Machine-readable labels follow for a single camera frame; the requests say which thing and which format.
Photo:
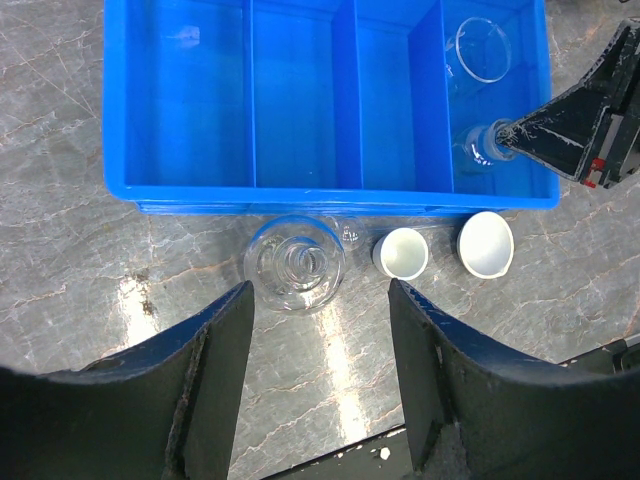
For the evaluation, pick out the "blue plastic divided bin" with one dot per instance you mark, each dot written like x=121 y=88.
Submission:
x=311 y=107

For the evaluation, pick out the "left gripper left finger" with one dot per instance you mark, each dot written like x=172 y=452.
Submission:
x=166 y=408

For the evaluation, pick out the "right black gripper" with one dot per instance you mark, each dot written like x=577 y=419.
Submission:
x=590 y=132

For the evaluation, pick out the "small clear glass beaker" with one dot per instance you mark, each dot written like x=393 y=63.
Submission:
x=476 y=151

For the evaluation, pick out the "white evaporating dish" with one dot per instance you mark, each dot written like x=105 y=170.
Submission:
x=485 y=245

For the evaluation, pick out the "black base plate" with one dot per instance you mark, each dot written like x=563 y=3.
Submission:
x=383 y=456

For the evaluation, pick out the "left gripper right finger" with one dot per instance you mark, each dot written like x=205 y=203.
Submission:
x=518 y=417

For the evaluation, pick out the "small white crucible cup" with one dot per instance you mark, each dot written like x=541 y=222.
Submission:
x=402 y=253

